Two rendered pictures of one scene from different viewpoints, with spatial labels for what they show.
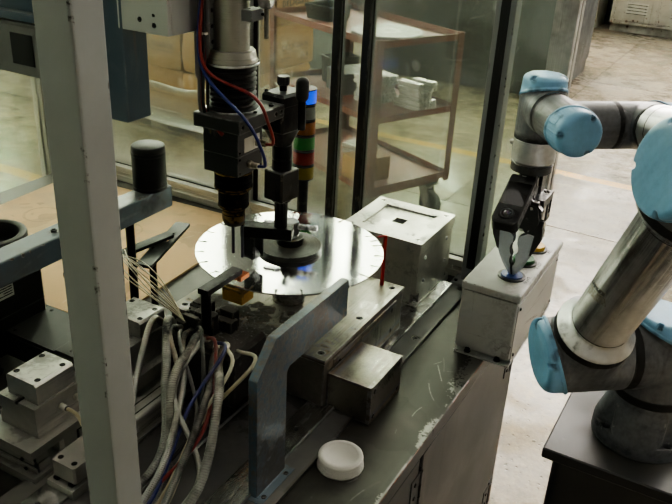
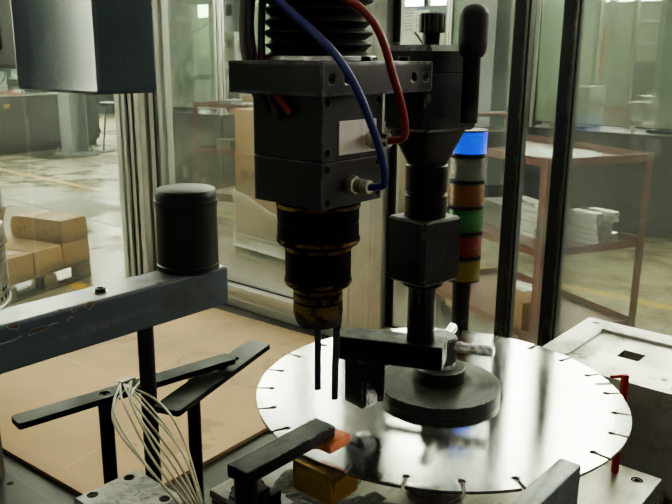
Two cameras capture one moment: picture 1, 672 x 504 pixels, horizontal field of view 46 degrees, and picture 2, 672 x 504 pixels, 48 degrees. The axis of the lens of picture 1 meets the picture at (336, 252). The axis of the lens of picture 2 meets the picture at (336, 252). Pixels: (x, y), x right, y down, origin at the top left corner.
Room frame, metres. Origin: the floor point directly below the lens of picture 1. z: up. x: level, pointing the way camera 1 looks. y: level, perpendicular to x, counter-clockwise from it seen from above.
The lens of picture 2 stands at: (0.62, 0.04, 1.25)
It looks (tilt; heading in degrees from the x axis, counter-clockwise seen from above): 15 degrees down; 12
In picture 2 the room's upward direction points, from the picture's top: straight up
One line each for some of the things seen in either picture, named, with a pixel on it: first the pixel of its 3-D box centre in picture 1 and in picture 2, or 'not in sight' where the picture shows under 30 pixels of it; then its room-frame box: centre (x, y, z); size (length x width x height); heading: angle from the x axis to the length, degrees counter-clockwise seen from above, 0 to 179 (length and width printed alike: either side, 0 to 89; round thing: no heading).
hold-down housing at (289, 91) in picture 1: (282, 140); (427, 154); (1.19, 0.09, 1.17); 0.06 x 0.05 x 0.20; 143
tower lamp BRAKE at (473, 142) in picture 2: (305, 95); (469, 141); (1.57, 0.08, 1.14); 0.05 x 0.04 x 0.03; 62
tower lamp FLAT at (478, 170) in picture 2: (305, 110); (467, 167); (1.57, 0.08, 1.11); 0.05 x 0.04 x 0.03; 62
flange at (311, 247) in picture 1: (290, 242); (438, 377); (1.26, 0.08, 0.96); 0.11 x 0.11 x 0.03
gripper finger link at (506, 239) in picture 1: (510, 245); not in sight; (1.33, -0.32, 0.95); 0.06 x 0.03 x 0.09; 152
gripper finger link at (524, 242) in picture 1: (526, 249); not in sight; (1.31, -0.35, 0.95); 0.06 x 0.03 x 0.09; 152
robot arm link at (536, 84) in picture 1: (541, 106); not in sight; (1.31, -0.33, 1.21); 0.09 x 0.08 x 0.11; 10
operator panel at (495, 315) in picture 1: (510, 294); not in sight; (1.37, -0.34, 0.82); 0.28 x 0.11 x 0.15; 152
